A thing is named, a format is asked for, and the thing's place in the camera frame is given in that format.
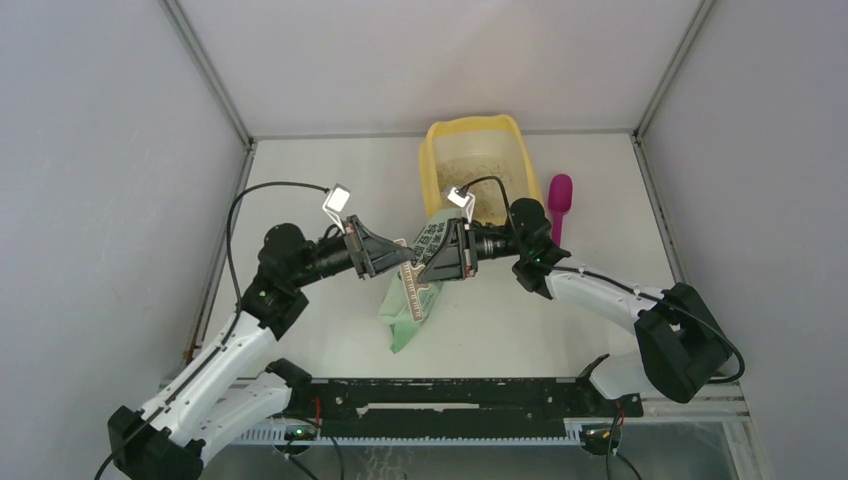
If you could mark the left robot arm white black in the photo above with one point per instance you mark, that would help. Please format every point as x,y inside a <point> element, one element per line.
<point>175,434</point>

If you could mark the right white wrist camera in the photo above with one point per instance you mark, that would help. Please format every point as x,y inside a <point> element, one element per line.
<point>463,199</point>

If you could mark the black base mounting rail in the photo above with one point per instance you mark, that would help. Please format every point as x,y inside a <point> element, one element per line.
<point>493,408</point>

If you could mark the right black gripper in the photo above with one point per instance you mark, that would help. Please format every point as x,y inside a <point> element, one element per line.
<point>455,259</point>

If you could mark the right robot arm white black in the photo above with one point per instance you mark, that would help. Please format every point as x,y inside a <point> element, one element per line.
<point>680,347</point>

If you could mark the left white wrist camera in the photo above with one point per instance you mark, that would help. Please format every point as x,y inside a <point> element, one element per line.
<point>335,202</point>

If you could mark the green cat litter bag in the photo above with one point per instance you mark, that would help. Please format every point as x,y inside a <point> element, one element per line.
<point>394,310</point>

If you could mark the yellow plastic litter box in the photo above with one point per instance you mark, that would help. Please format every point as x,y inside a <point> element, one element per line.
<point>456,152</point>

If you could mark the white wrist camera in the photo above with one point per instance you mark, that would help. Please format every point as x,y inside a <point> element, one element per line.
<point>335,202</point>
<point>463,199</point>

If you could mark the pink plastic litter scoop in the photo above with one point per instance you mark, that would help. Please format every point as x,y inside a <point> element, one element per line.
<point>559,203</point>

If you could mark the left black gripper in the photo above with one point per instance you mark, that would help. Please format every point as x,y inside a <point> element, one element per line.
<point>369,253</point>

